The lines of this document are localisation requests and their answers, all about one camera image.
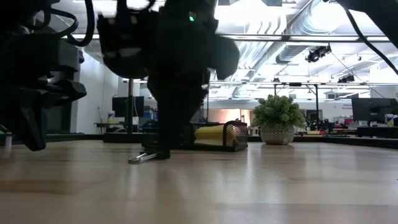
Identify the black binder clip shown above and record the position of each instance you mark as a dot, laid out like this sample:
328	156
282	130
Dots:
138	158

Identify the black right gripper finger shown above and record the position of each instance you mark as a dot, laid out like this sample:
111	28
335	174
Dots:
130	46
227	59

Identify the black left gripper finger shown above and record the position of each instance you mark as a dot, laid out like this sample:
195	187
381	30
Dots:
31	124
66	91

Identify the background wipes canister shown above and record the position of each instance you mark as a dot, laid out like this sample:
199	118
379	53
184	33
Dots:
389	120

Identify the small white cylinder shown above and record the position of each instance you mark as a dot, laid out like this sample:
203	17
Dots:
8	141

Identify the white bottle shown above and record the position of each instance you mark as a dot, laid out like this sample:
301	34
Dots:
111	117

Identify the black mesh desk organizer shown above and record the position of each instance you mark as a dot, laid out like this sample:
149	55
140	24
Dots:
236	135

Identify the black aluminium table frame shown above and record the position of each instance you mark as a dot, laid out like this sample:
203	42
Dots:
342	140

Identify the black ceiling spotlight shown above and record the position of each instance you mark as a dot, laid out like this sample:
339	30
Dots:
346	78
317	54

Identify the green potted plant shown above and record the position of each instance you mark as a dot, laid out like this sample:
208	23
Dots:
278	112

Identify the black computer monitor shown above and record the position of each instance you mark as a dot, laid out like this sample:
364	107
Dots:
371	109

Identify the yellow sticky note pad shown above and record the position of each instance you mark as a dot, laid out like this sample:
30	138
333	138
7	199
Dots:
210	133

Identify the black background monitor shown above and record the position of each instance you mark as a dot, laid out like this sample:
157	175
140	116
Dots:
119	107

